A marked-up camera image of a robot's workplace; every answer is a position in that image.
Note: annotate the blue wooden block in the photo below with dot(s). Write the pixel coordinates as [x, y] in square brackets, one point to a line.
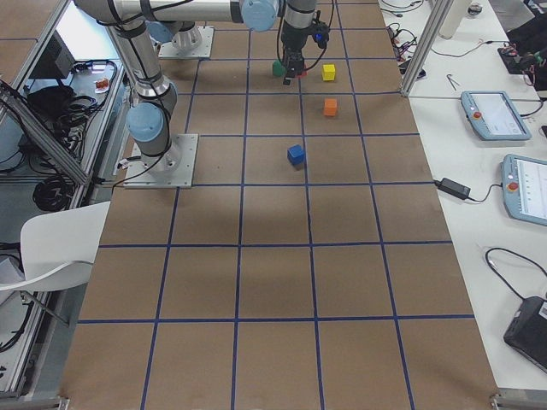
[296, 154]

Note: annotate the aluminium frame post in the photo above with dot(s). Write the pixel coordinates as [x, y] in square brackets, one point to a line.
[433, 24]

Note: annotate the black laptop device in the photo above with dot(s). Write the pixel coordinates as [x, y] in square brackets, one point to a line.
[527, 331]

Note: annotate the green wooden block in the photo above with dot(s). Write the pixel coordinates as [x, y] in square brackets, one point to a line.
[278, 70]

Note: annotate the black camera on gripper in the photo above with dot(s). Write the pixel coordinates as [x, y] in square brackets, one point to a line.
[319, 32]

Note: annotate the teach pendant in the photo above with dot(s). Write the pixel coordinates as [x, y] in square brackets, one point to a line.
[524, 188]
[493, 116]

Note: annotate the black power adapter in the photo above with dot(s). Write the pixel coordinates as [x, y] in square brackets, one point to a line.
[452, 188]

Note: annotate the lower teach pendant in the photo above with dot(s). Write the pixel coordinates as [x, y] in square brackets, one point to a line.
[524, 188]

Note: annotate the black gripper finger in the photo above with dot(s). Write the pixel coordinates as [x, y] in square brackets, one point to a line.
[288, 77]
[299, 66]

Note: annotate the white cylinder roll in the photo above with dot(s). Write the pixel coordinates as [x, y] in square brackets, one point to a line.
[453, 19]

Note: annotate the black monitor box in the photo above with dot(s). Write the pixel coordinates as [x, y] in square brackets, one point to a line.
[56, 61]

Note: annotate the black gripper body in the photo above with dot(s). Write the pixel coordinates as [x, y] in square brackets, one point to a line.
[292, 43]

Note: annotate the yellow wooden block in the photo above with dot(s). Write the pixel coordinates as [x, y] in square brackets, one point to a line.
[328, 72]

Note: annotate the white plastic chair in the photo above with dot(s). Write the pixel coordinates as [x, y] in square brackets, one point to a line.
[58, 250]

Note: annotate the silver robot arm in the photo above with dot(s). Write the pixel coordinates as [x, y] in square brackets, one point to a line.
[182, 35]
[131, 23]

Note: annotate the orange wooden block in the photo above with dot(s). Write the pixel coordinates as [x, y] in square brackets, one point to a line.
[330, 107]

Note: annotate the upper teach pendant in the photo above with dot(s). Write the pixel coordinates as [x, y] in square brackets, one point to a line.
[493, 116]

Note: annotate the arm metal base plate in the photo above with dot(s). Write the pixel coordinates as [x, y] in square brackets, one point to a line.
[203, 51]
[175, 169]

